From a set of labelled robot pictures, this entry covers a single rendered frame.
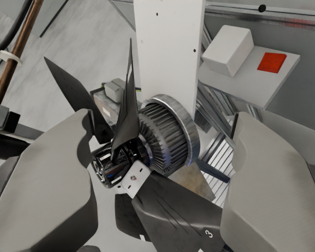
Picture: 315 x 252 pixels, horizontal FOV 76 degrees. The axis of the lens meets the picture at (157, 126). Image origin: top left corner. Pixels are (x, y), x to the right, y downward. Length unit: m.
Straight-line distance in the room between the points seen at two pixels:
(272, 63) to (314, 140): 0.90
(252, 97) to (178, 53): 0.42
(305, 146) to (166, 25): 1.35
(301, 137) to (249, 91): 0.89
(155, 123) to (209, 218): 0.29
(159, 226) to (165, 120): 0.28
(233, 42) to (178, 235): 0.72
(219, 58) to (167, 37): 0.34
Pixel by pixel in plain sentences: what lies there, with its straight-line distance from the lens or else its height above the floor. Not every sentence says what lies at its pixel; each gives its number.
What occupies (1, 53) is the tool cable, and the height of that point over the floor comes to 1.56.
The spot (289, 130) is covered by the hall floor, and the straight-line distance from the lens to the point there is 1.73.
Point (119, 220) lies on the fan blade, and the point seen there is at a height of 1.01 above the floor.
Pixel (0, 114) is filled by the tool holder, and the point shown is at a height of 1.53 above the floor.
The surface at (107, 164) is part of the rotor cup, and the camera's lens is 0.56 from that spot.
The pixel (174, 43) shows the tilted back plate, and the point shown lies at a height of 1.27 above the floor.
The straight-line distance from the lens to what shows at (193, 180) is 0.69.
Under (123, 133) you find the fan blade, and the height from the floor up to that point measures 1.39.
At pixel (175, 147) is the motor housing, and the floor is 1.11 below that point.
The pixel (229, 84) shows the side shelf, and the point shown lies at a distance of 0.94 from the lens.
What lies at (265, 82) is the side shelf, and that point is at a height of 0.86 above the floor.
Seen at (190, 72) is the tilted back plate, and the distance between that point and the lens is 0.56.
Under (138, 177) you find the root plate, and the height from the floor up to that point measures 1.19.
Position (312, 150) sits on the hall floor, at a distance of 1.69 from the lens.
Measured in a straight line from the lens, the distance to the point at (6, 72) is 0.39.
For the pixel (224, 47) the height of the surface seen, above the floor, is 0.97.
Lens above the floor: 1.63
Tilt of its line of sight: 51 degrees down
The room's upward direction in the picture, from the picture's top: 56 degrees counter-clockwise
